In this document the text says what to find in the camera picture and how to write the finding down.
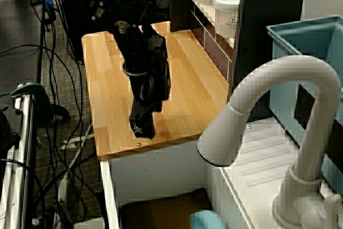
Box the white lidded jar with print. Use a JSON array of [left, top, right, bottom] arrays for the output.
[[213, 0, 242, 39]]

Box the white curved faucet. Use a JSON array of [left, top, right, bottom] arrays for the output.
[[197, 55, 343, 229]]

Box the light blue bowl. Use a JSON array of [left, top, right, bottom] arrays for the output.
[[189, 210, 229, 229]]

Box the black shelf unit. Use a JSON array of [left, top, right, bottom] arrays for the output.
[[169, 0, 308, 120]]

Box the teal plastic bin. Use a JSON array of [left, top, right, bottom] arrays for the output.
[[266, 16, 343, 196]]

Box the silver metal pole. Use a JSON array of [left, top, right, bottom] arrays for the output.
[[2, 84, 37, 229]]

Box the black box device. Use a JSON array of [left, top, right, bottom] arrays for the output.
[[0, 105, 21, 160]]

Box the green clamp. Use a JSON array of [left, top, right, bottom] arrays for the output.
[[10, 82, 55, 125]]

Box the wooden countertop board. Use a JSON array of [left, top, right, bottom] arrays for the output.
[[81, 21, 230, 161]]

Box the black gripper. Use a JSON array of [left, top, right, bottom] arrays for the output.
[[129, 75, 172, 140]]

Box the white sink unit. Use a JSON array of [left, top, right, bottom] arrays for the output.
[[99, 117, 343, 229]]

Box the long black looping cable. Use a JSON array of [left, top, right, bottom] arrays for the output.
[[0, 45, 84, 165]]

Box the white floor cable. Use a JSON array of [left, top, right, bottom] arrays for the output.
[[56, 123, 94, 208]]

